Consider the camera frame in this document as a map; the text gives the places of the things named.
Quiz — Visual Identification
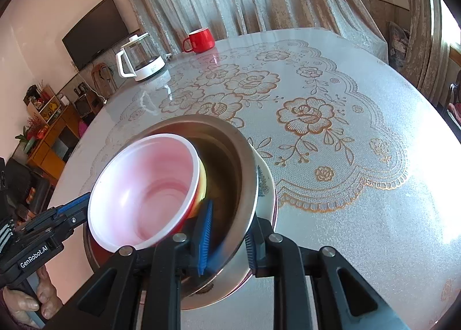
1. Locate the stainless steel bowl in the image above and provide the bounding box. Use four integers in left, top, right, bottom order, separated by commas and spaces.
84, 116, 259, 298

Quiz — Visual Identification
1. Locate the red plastic bowl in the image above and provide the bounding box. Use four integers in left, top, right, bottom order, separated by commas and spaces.
87, 133, 201, 252

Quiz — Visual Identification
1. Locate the yellow plastic bowl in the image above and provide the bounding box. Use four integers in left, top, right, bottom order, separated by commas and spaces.
186, 161, 208, 220

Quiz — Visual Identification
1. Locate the white plate with purple rim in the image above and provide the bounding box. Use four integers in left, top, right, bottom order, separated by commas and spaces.
180, 186, 280, 311

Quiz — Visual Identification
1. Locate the small old television set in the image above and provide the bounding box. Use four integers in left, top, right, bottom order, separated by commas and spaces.
74, 94, 93, 116

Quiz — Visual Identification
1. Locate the wooden chair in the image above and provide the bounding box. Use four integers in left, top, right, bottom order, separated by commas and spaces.
91, 63, 118, 100

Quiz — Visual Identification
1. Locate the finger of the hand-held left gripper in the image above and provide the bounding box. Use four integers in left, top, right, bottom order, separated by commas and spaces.
14, 192, 92, 232
14, 213, 88, 252

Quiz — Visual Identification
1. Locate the black flat television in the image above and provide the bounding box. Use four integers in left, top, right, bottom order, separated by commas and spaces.
62, 0, 129, 71

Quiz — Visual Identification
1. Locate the green potted plant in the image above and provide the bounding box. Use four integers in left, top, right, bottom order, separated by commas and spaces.
15, 125, 37, 154

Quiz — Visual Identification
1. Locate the black armchair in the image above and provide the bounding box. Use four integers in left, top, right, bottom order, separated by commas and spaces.
7, 157, 54, 215

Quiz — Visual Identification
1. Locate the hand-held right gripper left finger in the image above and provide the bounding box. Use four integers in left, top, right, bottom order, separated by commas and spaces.
54, 199, 214, 330

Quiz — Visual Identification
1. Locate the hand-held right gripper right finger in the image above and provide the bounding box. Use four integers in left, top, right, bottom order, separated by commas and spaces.
245, 218, 400, 330

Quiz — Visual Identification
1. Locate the white glass electric kettle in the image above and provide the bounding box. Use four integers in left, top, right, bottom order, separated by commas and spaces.
116, 32, 166, 82

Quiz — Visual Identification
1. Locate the red mug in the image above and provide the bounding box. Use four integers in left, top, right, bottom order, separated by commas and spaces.
182, 28, 216, 53

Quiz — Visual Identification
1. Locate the person's left hand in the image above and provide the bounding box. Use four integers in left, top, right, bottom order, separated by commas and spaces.
16, 266, 63, 320

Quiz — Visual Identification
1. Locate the wooden cabinet with clutter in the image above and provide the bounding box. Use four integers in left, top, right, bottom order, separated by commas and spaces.
25, 103, 82, 179

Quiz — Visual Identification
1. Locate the grey side curtain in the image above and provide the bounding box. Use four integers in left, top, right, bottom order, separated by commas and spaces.
400, 0, 451, 100

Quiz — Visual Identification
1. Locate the small wooden shelf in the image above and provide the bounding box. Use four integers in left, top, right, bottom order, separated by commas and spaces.
24, 85, 63, 125

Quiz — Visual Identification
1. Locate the patterned cushion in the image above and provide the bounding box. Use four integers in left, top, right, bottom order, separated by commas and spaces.
389, 22, 412, 71

